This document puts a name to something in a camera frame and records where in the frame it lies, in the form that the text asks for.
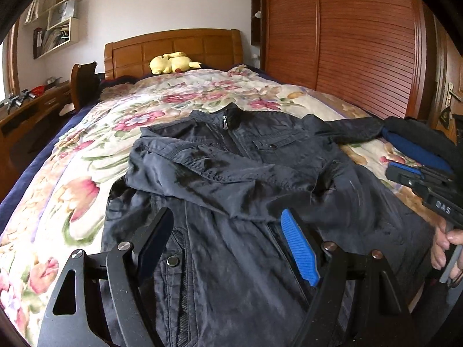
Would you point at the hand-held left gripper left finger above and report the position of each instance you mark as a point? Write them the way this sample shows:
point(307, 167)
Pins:
point(156, 239)

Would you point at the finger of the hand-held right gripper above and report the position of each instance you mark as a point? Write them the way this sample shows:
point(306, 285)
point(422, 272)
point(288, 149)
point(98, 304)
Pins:
point(408, 168)
point(401, 180)

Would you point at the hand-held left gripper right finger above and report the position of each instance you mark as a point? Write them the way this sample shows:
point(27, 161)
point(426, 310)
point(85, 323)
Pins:
point(297, 243)

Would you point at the dark grey zip jacket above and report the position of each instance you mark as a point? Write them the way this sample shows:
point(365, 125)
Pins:
point(235, 177)

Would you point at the person's right hand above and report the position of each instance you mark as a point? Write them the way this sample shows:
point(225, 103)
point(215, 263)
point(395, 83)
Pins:
point(440, 249)

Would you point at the folded blue garment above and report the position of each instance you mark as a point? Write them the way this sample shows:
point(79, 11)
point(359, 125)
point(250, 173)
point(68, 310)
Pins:
point(416, 150)

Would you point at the folded dark garment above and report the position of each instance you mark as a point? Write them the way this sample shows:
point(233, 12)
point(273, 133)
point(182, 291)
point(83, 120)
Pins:
point(419, 128)

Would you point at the floral quilted blanket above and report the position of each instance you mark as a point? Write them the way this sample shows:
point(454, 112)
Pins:
point(90, 173)

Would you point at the wooden slatted wardrobe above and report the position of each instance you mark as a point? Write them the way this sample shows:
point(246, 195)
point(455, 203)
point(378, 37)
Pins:
point(343, 43)

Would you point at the wooden chair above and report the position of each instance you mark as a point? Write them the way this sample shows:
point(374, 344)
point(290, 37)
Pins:
point(80, 86)

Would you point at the yellow plush toy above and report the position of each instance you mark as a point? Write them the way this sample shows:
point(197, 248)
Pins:
point(167, 64)

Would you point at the wooden desk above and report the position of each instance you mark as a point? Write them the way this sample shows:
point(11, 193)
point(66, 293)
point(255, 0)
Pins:
point(32, 110)

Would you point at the red item on desk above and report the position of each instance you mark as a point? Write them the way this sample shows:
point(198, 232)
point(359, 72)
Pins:
point(39, 89)

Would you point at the black tool on desk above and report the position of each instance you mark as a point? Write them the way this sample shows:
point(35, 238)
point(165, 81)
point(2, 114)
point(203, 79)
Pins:
point(18, 99)

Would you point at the wooden bed headboard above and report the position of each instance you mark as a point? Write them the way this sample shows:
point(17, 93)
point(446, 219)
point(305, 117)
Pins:
point(202, 45)

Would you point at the wooden open shelf column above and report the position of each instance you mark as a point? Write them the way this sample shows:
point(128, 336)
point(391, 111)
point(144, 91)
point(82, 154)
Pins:
point(256, 7)

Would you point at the wooden window frame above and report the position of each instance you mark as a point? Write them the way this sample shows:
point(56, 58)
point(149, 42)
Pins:
point(12, 61)

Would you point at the white wall shelf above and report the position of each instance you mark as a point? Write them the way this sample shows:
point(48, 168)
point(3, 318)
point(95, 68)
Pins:
point(54, 25)

